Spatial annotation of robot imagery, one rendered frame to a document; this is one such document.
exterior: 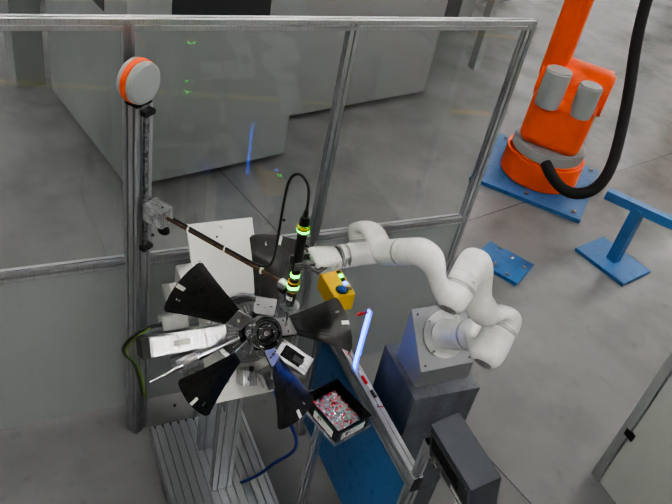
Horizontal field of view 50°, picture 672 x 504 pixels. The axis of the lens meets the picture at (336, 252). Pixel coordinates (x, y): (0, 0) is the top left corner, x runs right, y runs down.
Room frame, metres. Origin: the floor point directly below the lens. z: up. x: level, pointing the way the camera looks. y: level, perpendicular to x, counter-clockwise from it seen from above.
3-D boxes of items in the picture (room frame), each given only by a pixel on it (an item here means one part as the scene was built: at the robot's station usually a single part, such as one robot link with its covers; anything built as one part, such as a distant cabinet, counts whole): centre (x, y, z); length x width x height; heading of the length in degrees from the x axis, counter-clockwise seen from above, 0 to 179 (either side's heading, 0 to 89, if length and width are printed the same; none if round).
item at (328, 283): (2.36, -0.04, 1.02); 0.16 x 0.10 x 0.11; 31
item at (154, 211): (2.17, 0.69, 1.37); 0.10 x 0.07 x 0.08; 66
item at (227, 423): (1.94, 0.29, 0.46); 0.09 x 0.04 x 0.91; 121
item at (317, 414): (1.87, -0.13, 0.85); 0.22 x 0.17 x 0.07; 46
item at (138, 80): (2.21, 0.78, 1.88); 0.17 x 0.15 x 0.16; 121
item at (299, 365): (1.97, 0.09, 0.98); 0.20 x 0.16 x 0.20; 31
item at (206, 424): (2.14, 0.41, 0.58); 0.09 x 0.04 x 1.15; 121
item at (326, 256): (1.98, 0.03, 1.49); 0.11 x 0.10 x 0.07; 121
